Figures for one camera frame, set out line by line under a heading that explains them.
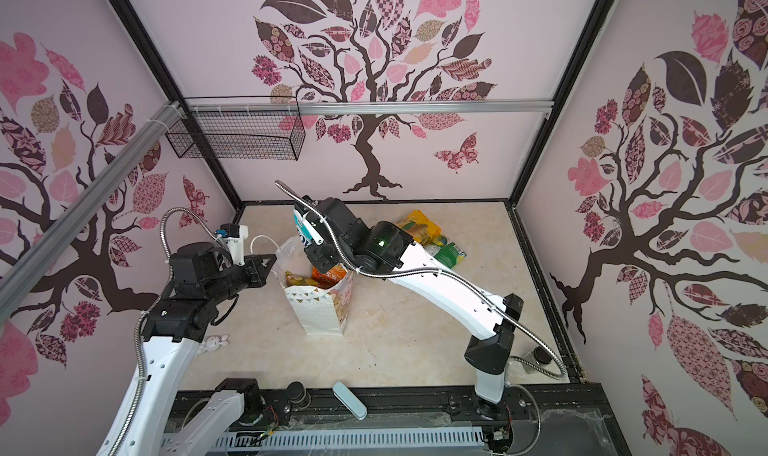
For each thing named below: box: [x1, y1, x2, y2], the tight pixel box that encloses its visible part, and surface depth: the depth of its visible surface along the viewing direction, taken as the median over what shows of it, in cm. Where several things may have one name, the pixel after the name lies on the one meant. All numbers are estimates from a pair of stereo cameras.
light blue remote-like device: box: [333, 381, 368, 421], surface depth 73 cm
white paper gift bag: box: [274, 235, 354, 336], surface depth 75 cm
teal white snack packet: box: [293, 209, 314, 248], surface depth 58 cm
